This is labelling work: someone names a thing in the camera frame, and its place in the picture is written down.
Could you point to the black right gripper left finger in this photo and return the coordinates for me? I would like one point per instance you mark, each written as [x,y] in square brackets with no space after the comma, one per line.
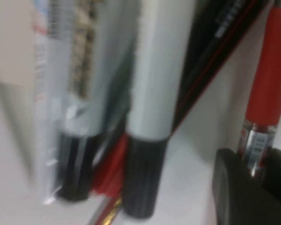
[236,199]

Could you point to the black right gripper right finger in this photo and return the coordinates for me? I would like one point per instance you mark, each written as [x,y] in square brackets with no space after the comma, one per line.
[279,173]

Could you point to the red gel pen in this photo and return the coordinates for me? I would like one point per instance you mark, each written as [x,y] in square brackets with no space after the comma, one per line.
[267,70]

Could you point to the whiteboard marker with black cap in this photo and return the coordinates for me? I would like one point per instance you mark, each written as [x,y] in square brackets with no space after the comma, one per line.
[154,93]
[100,70]

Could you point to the white paint marker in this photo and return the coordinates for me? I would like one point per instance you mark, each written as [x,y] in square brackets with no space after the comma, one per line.
[44,93]

